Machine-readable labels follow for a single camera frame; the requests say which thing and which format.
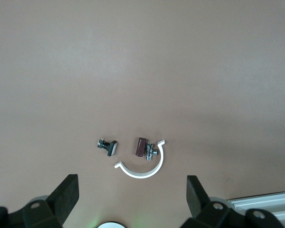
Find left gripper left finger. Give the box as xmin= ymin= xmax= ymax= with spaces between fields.
xmin=22 ymin=174 xmax=80 ymax=228

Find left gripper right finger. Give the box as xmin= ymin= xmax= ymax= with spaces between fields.
xmin=181 ymin=175 xmax=247 ymax=228

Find black square push button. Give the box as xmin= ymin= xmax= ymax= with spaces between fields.
xmin=96 ymin=137 xmax=119 ymax=157

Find white drawer cabinet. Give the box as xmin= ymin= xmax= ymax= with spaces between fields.
xmin=227 ymin=190 xmax=285 ymax=228

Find small brown clip part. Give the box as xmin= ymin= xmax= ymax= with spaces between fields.
xmin=134 ymin=137 xmax=159 ymax=162

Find brown table cover sheet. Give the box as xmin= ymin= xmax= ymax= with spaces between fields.
xmin=0 ymin=0 xmax=285 ymax=228

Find white curved half-ring clamp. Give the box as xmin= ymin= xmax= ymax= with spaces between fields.
xmin=114 ymin=139 xmax=167 ymax=179

